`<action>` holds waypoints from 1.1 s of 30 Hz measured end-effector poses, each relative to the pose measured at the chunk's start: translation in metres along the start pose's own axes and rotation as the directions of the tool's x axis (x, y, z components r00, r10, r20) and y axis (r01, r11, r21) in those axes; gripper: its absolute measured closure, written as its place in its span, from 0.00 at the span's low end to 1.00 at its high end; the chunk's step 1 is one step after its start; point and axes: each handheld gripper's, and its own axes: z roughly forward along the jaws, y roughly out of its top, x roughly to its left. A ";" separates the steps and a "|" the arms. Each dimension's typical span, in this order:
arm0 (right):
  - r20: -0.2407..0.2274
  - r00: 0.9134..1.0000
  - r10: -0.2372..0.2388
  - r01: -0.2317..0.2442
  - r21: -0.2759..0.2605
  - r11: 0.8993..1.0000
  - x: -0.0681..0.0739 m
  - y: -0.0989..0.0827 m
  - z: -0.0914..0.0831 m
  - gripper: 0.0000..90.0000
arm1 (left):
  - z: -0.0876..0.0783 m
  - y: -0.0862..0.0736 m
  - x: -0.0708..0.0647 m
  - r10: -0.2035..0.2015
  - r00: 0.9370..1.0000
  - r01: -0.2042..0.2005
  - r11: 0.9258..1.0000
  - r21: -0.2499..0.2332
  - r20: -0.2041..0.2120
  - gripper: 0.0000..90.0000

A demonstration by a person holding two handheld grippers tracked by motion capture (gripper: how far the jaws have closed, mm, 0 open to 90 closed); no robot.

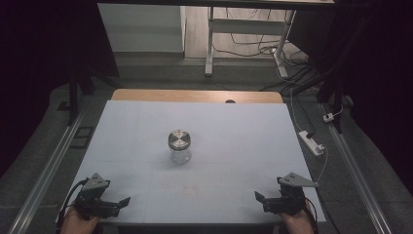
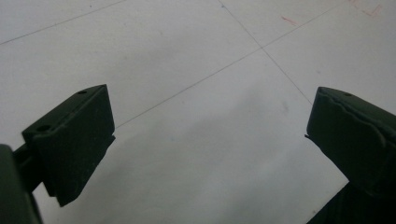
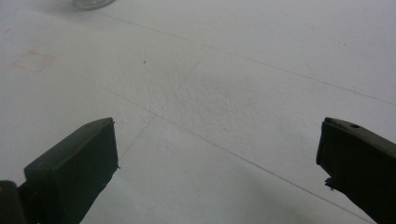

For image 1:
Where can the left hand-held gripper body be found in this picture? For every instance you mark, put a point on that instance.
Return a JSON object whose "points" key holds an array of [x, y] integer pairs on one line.
{"points": [[92, 198]]}

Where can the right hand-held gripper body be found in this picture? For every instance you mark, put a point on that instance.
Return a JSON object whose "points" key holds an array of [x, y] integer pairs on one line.
{"points": [[292, 198]]}

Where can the clear glass jar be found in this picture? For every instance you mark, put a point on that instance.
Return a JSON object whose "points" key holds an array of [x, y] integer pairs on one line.
{"points": [[180, 156]]}

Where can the silver metal jar lid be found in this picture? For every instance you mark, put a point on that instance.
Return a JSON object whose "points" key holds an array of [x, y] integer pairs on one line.
{"points": [[179, 139]]}

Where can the person's right hand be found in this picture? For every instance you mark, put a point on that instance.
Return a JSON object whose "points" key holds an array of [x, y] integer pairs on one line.
{"points": [[298, 224]]}

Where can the person's left hand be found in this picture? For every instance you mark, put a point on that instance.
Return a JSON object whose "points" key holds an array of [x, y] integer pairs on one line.
{"points": [[76, 224]]}

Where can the white power strip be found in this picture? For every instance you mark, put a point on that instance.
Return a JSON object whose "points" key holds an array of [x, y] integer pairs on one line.
{"points": [[310, 142]]}

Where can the white board table cover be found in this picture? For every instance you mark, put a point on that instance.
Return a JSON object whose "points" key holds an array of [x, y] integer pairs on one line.
{"points": [[227, 136]]}

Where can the small white adapter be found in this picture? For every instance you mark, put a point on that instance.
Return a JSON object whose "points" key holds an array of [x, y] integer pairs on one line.
{"points": [[328, 117]]}

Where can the black metal stand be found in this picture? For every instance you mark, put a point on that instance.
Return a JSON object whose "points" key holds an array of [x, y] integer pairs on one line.
{"points": [[73, 97], [338, 107]]}

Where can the wooden table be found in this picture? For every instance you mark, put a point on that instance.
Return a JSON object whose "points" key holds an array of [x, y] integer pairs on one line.
{"points": [[195, 96]]}

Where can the black curtain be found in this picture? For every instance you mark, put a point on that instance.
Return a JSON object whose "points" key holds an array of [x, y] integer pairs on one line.
{"points": [[389, 81], [32, 65]]}

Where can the white cabinet panel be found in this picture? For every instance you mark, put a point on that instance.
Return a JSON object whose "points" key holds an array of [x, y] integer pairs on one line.
{"points": [[139, 29]]}

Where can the aluminium floor rail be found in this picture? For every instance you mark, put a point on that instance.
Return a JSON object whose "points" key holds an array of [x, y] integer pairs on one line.
{"points": [[358, 182], [45, 177]]}

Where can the black rectangular floor bracket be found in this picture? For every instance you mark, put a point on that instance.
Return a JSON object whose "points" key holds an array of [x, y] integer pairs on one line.
{"points": [[79, 146]]}

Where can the white desk frame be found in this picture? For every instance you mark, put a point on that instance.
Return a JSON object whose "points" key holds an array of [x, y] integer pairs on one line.
{"points": [[246, 26]]}

